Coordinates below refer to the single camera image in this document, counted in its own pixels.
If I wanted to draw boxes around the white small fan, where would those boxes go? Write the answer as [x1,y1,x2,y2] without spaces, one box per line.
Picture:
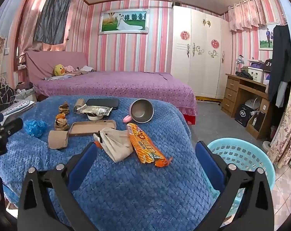
[244,97,260,112]

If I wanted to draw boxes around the cardboard tube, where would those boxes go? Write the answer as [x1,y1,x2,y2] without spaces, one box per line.
[48,130,69,150]
[73,98,87,113]

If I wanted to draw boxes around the grey curtain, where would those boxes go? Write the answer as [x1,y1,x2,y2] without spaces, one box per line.
[33,0,72,45]

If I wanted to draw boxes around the white wardrobe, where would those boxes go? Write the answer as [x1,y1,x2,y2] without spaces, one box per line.
[171,5,232,100]

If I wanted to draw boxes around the black hanging pants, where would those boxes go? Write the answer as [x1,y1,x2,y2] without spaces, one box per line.
[268,25,291,101]

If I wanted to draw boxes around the black and white patterned bag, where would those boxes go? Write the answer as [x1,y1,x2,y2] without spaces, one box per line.
[0,80,16,107]

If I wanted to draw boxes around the white storage box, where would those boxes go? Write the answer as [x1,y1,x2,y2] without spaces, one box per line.
[247,67,265,83]

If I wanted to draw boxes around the bed with purple bedspread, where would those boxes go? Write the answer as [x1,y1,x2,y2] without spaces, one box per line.
[33,71,197,126]

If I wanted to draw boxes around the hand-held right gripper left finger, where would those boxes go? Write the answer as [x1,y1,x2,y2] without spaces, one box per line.
[17,142,99,231]

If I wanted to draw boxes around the black gift bag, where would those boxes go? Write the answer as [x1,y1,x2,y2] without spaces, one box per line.
[234,104,255,127]

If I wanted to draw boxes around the white patterned ironing board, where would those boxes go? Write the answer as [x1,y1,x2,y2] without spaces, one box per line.
[0,100,37,116]

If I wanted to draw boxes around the wooden desk with drawers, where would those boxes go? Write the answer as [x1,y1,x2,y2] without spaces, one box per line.
[221,73,274,139]

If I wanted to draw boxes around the small white cup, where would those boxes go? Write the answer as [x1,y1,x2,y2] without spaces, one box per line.
[87,113,104,121]

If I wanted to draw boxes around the silver foil packet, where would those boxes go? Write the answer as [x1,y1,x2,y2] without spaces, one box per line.
[77,105,113,117]

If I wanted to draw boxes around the black phone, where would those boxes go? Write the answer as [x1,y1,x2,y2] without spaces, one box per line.
[86,98,120,110]

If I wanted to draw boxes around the blue quilted blanket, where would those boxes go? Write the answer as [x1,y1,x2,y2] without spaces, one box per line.
[0,96,220,231]

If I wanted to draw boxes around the wooden floor trolley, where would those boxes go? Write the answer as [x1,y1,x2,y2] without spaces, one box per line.
[246,111,268,139]

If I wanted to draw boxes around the short pink patterned curtain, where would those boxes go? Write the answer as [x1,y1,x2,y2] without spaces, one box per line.
[228,0,266,32]

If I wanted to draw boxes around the grey hanging garment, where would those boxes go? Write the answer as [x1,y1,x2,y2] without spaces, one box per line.
[275,80,289,107]

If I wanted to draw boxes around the tan phone case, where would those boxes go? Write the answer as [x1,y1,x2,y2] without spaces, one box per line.
[68,120,117,136]

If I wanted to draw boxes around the desk lamp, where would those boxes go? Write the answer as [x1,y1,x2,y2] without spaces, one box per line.
[236,55,244,74]

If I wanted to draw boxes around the purple box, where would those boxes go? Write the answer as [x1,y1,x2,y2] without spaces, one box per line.
[250,61,268,69]

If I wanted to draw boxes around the dark clothes pile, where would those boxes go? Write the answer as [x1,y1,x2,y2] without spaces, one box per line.
[236,69,254,80]

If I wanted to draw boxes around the small wall photo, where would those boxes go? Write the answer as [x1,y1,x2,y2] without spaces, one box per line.
[258,24,274,51]

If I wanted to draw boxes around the pink covered headboard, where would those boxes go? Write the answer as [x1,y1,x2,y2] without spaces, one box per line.
[24,50,89,81]

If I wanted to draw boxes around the orange snack wrapper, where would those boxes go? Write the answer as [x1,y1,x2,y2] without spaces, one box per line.
[127,123,173,167]

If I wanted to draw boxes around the long pink curtain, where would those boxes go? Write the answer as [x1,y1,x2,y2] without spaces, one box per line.
[18,0,54,63]

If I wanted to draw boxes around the blue plastic bag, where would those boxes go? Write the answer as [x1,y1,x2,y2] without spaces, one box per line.
[23,120,48,137]

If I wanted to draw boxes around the light blue plastic basket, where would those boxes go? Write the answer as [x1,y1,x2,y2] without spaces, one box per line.
[207,138,276,224]

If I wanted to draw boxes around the framed wedding photo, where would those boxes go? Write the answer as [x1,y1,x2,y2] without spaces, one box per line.
[98,8,149,35]

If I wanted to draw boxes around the steel mug with pink handle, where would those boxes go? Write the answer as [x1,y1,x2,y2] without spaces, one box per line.
[122,99,154,124]

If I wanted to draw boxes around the beige paper bag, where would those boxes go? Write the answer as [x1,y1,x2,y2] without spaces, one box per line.
[94,127,134,163]

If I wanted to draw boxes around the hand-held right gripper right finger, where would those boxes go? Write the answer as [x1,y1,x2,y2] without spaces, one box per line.
[195,141,274,231]

